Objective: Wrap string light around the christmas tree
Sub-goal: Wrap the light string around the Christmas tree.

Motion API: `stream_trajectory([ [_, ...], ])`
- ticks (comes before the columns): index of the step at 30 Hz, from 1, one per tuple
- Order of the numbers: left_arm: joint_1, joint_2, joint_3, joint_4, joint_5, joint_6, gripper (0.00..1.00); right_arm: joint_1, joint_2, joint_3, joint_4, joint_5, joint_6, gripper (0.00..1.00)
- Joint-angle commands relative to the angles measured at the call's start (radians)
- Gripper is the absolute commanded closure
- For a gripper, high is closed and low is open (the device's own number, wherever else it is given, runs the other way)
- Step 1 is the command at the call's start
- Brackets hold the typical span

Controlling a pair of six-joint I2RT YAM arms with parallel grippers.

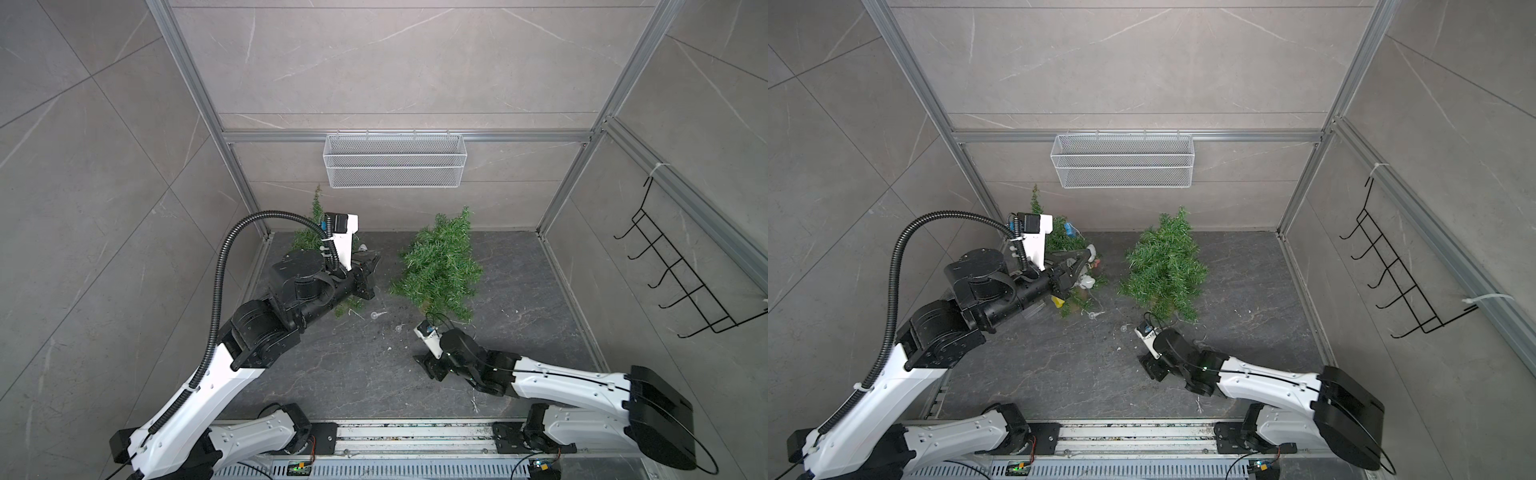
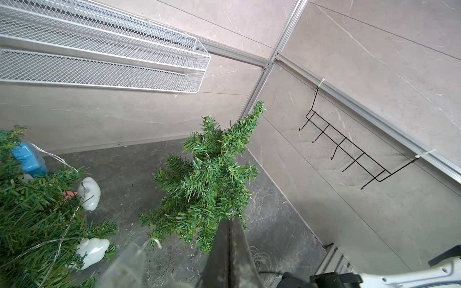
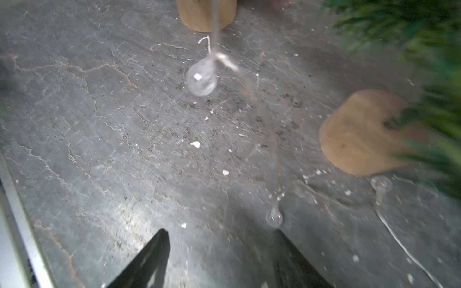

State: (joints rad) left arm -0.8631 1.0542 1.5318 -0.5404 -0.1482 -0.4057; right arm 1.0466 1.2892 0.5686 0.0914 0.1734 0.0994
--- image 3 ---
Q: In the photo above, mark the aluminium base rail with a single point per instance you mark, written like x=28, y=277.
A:
x=23, y=264

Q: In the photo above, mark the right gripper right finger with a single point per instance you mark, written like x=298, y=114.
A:
x=291, y=268

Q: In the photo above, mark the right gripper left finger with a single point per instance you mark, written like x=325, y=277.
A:
x=148, y=268

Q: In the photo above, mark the green christmas tree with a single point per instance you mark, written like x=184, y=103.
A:
x=376, y=131
x=198, y=15

